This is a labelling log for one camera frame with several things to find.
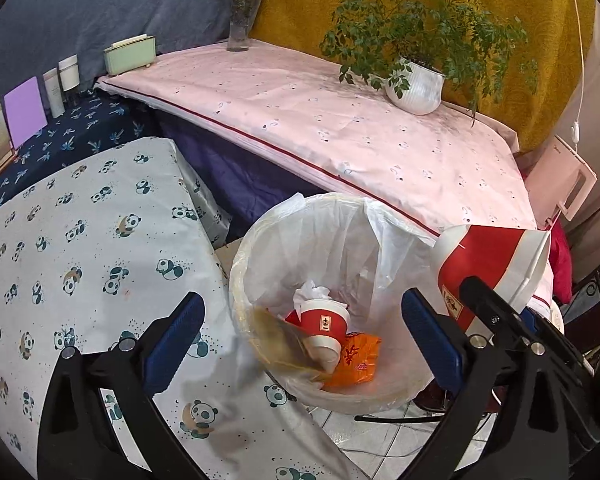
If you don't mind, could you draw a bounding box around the panda print tablecloth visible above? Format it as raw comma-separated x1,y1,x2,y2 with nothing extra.
0,136,376,480

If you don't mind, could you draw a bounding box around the purple board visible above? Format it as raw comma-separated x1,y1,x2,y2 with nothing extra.
3,76,48,148

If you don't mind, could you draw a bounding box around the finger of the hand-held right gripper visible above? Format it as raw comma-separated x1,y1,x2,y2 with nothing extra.
458,276,597,382
521,306,553,332

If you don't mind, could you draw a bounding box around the black cable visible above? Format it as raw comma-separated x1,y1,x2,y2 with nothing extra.
355,409,447,423

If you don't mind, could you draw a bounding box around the cream waste bin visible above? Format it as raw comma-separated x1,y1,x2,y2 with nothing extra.
228,191,453,416

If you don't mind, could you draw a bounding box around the white ribbed plant pot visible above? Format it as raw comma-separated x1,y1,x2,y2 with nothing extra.
384,56,446,116

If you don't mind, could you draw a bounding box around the green leafy plant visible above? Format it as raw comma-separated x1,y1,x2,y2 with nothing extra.
287,0,540,126

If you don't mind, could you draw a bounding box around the dark blue printed cloth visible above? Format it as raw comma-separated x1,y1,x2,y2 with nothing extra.
0,91,156,221

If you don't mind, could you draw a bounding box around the pink cloth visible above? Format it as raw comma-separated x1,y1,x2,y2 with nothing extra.
95,40,553,311

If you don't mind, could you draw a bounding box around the green tissue box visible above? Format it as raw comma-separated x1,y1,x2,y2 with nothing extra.
103,34,157,77

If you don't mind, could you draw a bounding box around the pink plastic case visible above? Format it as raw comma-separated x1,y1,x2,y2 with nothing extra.
525,135,598,221

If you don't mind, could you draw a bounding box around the dark purple cloth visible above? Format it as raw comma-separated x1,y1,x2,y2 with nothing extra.
155,112,326,241

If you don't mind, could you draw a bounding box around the blue backdrop cloth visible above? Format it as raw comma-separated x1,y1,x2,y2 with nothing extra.
0,0,273,106

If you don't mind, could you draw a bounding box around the dark red cloth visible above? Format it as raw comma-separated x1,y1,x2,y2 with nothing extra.
550,220,573,306

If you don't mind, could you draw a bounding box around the yellow backdrop cloth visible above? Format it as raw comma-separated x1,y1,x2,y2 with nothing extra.
250,0,596,153

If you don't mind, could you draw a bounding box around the white jar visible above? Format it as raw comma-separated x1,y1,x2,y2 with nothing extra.
57,55,81,93

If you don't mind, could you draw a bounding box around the large crushed red paper cup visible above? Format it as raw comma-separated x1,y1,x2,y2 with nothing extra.
429,224,552,336

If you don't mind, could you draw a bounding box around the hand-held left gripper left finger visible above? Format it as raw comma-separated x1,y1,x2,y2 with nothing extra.
36,291,207,480

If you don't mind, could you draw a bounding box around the orange foil packet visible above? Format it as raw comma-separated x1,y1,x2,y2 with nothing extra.
322,332,383,390

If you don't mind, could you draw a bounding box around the brown packet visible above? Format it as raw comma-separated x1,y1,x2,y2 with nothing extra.
250,307,333,386

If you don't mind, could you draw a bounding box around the small red paper cup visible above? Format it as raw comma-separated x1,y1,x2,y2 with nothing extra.
294,297,351,365

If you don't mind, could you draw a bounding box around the white paper towel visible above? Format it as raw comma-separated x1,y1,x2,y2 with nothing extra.
292,281,348,312

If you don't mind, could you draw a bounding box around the glass vase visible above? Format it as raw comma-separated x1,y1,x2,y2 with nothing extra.
226,0,262,52

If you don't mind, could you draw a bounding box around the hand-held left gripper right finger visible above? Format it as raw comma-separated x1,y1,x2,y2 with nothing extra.
401,287,600,480

